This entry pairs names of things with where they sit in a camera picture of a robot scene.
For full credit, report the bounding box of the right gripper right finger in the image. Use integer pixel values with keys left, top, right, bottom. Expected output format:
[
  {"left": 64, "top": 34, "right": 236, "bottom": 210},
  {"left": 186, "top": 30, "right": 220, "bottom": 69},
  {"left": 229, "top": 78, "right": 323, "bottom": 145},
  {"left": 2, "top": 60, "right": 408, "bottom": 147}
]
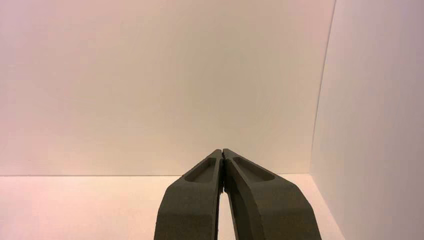
[{"left": 222, "top": 148, "right": 323, "bottom": 240}]

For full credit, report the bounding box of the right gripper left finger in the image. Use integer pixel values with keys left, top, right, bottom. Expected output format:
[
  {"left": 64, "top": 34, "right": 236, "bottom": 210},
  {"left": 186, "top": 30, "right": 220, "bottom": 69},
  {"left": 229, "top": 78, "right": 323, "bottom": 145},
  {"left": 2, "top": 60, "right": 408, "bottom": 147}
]
[{"left": 153, "top": 149, "right": 226, "bottom": 240}]

